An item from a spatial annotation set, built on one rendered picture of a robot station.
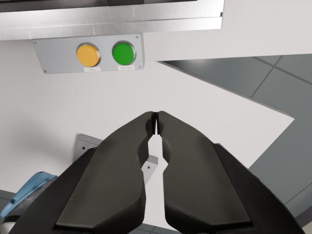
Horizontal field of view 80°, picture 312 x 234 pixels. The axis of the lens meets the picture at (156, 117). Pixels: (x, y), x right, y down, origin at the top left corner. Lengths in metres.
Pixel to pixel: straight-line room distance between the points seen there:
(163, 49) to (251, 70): 1.13
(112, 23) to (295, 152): 2.03
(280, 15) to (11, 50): 0.64
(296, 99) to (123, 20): 1.62
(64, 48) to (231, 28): 0.37
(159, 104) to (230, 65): 1.01
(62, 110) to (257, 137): 0.60
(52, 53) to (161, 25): 0.22
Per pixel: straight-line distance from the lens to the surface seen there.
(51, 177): 0.54
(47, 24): 0.44
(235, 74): 1.52
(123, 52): 0.38
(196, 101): 0.55
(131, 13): 0.38
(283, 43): 0.57
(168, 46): 0.49
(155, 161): 0.64
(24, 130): 0.72
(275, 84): 1.69
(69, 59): 0.43
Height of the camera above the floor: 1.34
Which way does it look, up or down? 59 degrees down
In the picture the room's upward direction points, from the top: 179 degrees counter-clockwise
